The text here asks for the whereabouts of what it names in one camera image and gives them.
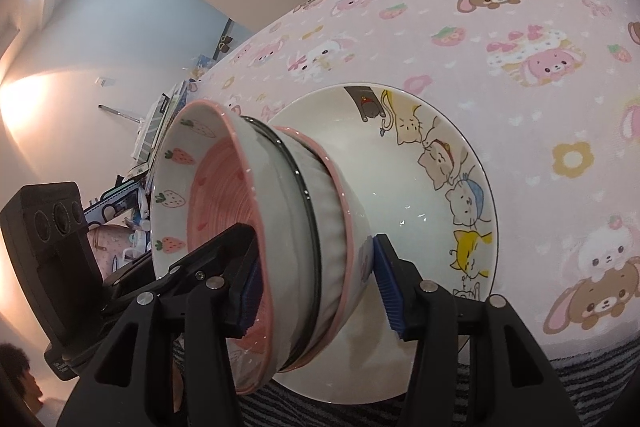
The white black-rimmed bowl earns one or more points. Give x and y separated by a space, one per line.
294 267

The pink strawberry bowl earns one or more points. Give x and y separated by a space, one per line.
228 192

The striped grey cloth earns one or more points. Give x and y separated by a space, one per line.
602 385

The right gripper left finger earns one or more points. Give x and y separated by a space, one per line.
208 297

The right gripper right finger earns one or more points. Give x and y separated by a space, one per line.
450 341

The white mop stick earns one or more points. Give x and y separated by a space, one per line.
116 112

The pink cartoon tablecloth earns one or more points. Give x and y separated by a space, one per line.
546 92

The white cartoon plate back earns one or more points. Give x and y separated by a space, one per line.
421 184

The pink carrot bowl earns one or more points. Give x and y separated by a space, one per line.
344 240

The pink patterned bag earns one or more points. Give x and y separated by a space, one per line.
111 246

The stack of books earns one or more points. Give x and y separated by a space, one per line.
161 114

